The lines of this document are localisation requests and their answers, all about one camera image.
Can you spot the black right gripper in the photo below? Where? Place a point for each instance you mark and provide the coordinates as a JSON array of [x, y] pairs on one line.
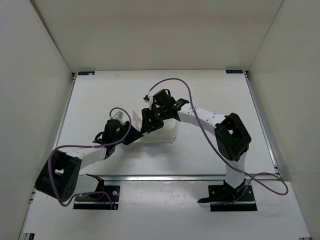
[[149, 125]]

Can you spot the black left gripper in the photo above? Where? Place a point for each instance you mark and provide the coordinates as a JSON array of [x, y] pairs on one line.
[[133, 135]]

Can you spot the white pleated skirt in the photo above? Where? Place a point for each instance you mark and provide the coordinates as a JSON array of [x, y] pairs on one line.
[[166, 134]]

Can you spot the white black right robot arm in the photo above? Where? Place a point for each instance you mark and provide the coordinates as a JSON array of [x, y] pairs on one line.
[[231, 135]]

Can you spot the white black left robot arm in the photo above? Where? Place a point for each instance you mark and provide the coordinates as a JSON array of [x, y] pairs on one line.
[[59, 176]]

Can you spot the blue left corner label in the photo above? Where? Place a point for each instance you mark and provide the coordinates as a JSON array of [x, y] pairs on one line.
[[86, 73]]

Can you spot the blue corner label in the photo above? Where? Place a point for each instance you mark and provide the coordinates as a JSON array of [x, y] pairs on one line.
[[86, 73], [234, 71]]

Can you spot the blue right corner label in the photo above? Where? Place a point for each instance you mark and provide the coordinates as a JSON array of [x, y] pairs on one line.
[[234, 71]]

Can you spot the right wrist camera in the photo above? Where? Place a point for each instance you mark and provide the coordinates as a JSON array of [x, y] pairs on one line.
[[149, 99]]

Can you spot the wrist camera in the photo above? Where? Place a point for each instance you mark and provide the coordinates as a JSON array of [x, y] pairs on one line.
[[149, 99], [117, 116]]

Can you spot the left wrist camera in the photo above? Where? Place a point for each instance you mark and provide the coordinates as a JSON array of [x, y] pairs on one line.
[[117, 116]]

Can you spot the aluminium table frame rail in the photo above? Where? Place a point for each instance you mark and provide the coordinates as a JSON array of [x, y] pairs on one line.
[[191, 156]]

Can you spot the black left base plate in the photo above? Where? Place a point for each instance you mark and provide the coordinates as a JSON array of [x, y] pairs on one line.
[[93, 193]]

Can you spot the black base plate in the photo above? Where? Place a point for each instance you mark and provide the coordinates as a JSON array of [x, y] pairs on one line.
[[93, 193], [221, 199]]

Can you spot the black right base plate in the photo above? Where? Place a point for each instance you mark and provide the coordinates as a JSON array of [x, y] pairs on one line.
[[221, 199]]

